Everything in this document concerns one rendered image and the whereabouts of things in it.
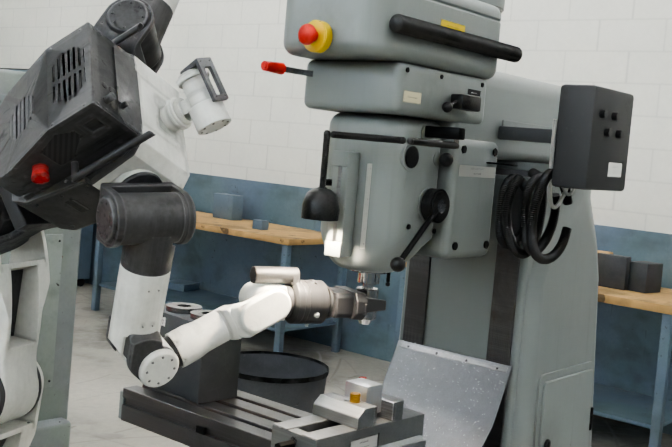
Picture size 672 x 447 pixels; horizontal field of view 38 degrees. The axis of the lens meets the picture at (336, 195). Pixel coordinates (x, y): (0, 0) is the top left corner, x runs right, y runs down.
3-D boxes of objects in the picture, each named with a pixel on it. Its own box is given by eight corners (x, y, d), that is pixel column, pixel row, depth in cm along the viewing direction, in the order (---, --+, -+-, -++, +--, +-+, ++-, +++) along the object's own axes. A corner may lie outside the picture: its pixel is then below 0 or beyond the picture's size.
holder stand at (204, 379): (197, 404, 224) (204, 319, 223) (143, 382, 240) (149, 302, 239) (237, 397, 233) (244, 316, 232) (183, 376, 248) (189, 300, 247)
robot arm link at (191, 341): (236, 351, 185) (146, 401, 178) (211, 324, 193) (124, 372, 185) (225, 310, 179) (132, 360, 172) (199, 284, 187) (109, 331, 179)
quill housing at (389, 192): (383, 278, 188) (398, 114, 186) (304, 263, 201) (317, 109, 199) (437, 273, 203) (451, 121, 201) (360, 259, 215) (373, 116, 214)
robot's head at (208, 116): (182, 139, 176) (221, 117, 173) (160, 90, 178) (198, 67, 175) (199, 141, 182) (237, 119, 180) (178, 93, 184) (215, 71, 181)
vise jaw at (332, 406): (357, 429, 192) (359, 410, 191) (312, 414, 200) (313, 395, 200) (376, 425, 196) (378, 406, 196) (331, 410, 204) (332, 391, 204)
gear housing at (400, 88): (396, 113, 182) (401, 60, 182) (299, 107, 197) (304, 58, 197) (486, 125, 208) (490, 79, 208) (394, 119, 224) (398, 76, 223)
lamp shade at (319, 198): (294, 217, 184) (297, 185, 184) (310, 216, 191) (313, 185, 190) (329, 221, 181) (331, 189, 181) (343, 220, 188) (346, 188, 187)
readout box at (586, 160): (591, 190, 192) (602, 85, 191) (549, 186, 198) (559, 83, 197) (630, 192, 207) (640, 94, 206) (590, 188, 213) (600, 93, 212)
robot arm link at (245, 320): (297, 312, 188) (238, 345, 182) (278, 305, 196) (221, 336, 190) (285, 283, 186) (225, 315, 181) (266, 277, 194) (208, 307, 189)
